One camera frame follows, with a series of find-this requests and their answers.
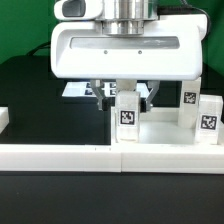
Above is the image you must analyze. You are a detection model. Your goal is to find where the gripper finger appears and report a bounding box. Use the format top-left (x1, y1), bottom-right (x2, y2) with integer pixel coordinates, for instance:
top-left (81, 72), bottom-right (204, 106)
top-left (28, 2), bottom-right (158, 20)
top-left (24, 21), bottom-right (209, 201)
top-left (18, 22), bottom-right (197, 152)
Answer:
top-left (140, 80), bottom-right (160, 112)
top-left (90, 79), bottom-right (107, 111)

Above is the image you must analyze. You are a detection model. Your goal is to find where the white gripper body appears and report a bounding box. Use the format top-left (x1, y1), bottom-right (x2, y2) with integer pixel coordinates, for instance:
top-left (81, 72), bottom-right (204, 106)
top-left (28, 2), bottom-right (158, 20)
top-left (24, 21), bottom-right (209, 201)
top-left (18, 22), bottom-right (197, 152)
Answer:
top-left (51, 14), bottom-right (207, 81)

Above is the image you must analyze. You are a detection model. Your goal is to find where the white square table top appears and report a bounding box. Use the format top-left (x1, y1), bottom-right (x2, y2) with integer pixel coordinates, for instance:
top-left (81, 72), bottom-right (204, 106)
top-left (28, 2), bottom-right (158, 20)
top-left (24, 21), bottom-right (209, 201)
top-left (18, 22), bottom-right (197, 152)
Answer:
top-left (109, 106), bottom-right (224, 148)

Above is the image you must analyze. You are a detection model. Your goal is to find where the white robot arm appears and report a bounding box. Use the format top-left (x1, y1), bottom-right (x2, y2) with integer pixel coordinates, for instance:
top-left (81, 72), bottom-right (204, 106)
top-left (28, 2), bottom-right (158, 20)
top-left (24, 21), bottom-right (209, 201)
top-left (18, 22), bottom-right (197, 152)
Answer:
top-left (51, 0), bottom-right (209, 110)

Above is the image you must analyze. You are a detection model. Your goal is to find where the white fiducial marker base sheet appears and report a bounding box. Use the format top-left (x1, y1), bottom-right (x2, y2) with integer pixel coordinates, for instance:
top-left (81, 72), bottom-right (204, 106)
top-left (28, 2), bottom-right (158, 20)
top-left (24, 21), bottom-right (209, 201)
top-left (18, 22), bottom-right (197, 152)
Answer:
top-left (62, 82), bottom-right (150, 98)

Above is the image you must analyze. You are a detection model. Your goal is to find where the black cable bundle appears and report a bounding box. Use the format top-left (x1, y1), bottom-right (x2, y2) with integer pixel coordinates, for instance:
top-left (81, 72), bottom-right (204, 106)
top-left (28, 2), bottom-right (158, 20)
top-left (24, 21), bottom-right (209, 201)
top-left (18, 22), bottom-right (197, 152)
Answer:
top-left (26, 41), bottom-right (53, 58)

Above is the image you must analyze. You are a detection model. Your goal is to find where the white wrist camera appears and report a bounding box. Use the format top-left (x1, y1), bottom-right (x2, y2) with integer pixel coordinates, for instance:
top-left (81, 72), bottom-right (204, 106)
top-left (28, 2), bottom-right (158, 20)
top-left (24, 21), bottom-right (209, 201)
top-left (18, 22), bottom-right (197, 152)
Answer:
top-left (54, 0), bottom-right (103, 21)

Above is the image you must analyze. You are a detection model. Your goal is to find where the white front fence rail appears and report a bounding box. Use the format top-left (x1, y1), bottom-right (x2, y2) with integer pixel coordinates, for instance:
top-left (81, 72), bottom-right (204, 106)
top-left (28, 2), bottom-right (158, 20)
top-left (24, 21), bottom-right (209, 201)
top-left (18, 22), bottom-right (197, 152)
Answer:
top-left (0, 144), bottom-right (224, 174)

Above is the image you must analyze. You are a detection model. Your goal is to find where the white fence rail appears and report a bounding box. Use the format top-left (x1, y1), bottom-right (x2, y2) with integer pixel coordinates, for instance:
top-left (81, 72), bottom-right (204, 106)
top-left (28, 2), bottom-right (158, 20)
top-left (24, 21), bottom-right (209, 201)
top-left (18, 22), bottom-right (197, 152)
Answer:
top-left (0, 107), bottom-right (9, 134)
top-left (0, 144), bottom-right (224, 174)

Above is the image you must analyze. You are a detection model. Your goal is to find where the white left fence rail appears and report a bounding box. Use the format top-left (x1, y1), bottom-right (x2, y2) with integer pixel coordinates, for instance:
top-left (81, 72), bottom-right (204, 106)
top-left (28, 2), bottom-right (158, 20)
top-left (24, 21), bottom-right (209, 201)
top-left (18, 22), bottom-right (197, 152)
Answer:
top-left (0, 107), bottom-right (9, 134)

